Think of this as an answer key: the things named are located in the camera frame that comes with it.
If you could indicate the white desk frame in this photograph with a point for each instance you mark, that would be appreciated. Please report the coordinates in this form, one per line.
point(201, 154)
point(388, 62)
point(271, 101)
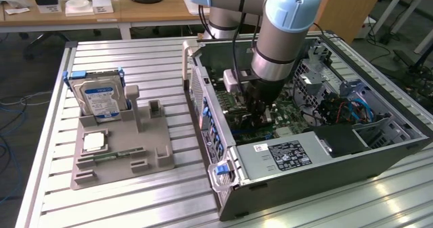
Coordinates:
point(408, 8)

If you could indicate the white labelled box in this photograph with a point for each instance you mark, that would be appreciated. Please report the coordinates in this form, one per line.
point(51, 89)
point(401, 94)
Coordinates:
point(102, 6)

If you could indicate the white paper card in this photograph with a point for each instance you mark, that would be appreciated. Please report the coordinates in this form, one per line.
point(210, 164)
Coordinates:
point(16, 10)

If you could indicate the wooden cabinet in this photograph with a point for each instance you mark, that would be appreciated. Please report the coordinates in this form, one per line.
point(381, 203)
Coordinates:
point(348, 5)

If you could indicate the black chair base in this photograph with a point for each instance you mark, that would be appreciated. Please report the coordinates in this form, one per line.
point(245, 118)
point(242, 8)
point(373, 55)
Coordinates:
point(36, 41)

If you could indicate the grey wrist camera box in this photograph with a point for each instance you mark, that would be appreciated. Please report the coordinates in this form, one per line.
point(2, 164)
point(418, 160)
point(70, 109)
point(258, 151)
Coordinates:
point(233, 82)

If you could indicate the blue case latch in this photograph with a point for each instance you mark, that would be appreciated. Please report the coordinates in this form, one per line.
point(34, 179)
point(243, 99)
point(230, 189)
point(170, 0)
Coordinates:
point(222, 169)

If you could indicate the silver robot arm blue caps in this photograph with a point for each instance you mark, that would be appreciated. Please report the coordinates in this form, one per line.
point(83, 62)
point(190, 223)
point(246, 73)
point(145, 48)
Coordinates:
point(284, 35)

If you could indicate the grey power supply unit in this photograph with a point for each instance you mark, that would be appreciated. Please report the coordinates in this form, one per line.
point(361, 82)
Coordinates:
point(257, 162)

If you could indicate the green RAM stick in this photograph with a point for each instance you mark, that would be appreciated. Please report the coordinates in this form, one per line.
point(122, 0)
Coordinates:
point(111, 156)

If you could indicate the metal disk bay cage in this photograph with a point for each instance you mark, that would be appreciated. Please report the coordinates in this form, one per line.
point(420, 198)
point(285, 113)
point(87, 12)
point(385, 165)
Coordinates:
point(309, 81)

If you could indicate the hard disk in blue carrier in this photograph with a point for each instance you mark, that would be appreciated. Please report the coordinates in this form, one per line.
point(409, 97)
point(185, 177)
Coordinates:
point(98, 96)

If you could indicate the black floor equipment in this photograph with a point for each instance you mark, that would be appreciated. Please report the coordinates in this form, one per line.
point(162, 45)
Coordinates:
point(404, 58)

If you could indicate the grey plastic parts rack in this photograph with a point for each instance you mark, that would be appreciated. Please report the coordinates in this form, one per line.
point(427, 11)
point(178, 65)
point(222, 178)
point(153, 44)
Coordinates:
point(135, 136)

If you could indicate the blue expansion slot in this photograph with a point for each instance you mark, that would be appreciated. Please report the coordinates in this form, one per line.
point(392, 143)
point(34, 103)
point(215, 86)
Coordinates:
point(242, 131)

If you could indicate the white paper stack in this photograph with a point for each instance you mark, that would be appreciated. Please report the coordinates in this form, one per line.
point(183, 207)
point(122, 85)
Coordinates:
point(194, 6)

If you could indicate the white box with round dish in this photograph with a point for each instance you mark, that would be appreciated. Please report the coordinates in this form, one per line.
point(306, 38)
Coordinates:
point(79, 7)

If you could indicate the wooden desk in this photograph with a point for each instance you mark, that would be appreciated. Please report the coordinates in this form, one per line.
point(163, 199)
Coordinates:
point(153, 12)

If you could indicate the silver CPU chip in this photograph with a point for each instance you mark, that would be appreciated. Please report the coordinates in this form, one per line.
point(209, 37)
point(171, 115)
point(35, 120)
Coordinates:
point(95, 142)

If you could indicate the graphics card with metal bracket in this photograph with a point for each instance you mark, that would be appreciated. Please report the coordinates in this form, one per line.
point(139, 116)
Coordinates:
point(238, 121)

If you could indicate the silver chipset heat sink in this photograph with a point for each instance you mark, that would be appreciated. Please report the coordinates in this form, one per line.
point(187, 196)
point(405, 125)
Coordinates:
point(288, 132)

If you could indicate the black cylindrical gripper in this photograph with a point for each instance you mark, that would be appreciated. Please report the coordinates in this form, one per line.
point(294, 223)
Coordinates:
point(262, 96)

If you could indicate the black and white box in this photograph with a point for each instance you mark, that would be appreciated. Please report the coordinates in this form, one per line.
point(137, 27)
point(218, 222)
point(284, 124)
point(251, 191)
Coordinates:
point(47, 4)

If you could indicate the green motherboard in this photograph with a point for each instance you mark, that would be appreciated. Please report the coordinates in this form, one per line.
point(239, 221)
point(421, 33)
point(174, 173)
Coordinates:
point(290, 116)

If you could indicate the open black PC case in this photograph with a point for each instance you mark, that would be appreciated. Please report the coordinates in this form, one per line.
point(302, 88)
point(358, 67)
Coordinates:
point(304, 195)

